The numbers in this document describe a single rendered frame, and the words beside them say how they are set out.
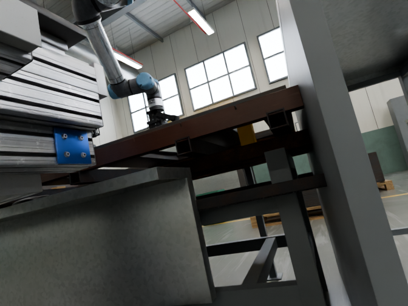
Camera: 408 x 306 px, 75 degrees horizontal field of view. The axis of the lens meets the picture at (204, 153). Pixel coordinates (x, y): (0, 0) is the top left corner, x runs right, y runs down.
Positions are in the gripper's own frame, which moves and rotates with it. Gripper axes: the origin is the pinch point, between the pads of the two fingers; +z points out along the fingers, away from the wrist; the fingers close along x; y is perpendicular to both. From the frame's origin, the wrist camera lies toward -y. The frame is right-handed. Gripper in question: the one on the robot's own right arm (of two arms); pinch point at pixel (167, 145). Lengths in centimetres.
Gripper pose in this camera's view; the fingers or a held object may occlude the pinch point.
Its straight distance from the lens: 132.5
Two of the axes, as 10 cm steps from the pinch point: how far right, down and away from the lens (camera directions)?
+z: 2.1, 9.7, -1.4
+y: -9.1, 2.5, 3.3
